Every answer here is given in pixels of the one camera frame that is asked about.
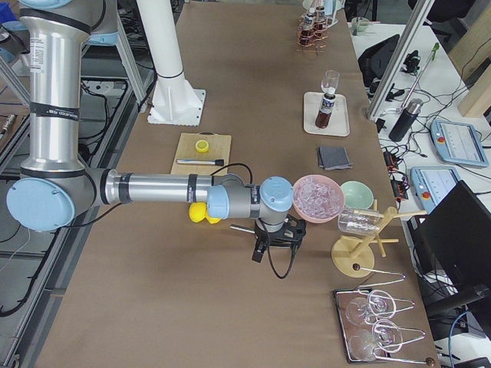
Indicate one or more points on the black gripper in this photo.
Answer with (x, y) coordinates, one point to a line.
(261, 236)

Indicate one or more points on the tea bottle white cap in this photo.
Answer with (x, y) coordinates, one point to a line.
(320, 23)
(306, 29)
(325, 109)

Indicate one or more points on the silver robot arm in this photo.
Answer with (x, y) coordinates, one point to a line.
(55, 186)

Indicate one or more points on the steel ice scoop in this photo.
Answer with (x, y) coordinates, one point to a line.
(242, 228)

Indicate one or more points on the whole yellow lemon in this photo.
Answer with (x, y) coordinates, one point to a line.
(212, 220)
(197, 212)

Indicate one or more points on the pink bowl of ice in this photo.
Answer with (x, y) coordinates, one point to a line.
(317, 198)

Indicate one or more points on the clear glass mug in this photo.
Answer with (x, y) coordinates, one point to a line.
(359, 221)

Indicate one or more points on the wooden cup tree stand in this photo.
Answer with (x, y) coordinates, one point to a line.
(352, 254)

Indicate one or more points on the green bowl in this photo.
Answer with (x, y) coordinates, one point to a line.
(357, 195)

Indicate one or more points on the bamboo cutting board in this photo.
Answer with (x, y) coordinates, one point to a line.
(219, 149)

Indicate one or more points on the grey folded cloth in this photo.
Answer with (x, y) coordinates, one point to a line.
(332, 158)

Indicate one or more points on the yellow lemon half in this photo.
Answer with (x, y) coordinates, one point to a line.
(202, 146)

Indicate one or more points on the metal glass hanger rack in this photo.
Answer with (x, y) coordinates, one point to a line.
(409, 335)

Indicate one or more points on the hanging wine glass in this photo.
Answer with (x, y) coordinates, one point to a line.
(383, 338)
(370, 308)

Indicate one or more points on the cream rabbit tray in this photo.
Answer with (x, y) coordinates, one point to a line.
(339, 122)

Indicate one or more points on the clear wine glass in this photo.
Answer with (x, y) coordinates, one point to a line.
(330, 81)

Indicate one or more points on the blue teach pendant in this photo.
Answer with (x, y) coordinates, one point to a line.
(458, 143)
(432, 184)

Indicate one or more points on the black monitor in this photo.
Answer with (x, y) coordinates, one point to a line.
(455, 238)

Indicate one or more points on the black thermos bottle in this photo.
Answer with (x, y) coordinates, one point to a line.
(405, 120)

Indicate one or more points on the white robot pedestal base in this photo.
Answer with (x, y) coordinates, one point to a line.
(174, 101)

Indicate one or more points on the copper wire bottle basket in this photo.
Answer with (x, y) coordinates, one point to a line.
(316, 46)

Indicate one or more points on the aluminium frame post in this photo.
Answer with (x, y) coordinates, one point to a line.
(415, 21)

